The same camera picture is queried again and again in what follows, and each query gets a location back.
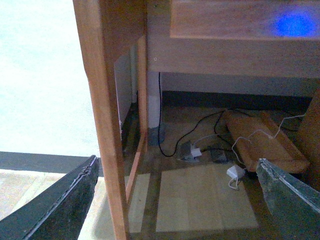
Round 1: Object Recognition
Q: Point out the black cable on floor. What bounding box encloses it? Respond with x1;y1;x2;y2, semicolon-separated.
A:
157;72;253;158

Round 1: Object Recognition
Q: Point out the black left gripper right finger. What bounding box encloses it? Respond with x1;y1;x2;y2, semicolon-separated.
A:
256;158;320;223

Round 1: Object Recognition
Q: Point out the white cable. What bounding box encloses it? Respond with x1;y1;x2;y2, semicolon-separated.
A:
227;113;307;191

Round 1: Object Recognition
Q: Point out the white power adapter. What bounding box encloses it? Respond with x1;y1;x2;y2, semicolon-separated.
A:
226;165;246;180

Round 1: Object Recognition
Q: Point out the pull-out keyboard tray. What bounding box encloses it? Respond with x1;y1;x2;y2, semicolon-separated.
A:
169;0;320;41

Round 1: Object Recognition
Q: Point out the white plug on strip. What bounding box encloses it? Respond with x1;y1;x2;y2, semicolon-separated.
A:
190;148;202;158

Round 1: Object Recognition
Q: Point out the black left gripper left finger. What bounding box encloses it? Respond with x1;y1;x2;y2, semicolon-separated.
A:
0;155;100;240

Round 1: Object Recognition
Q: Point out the wooden footrest board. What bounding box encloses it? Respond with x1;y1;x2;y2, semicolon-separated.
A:
224;110;310;174

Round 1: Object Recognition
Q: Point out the grey power strip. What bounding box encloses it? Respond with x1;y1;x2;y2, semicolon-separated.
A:
178;141;228;164

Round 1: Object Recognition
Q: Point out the wooden desk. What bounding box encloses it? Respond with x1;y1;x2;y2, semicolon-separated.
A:
73;0;320;240

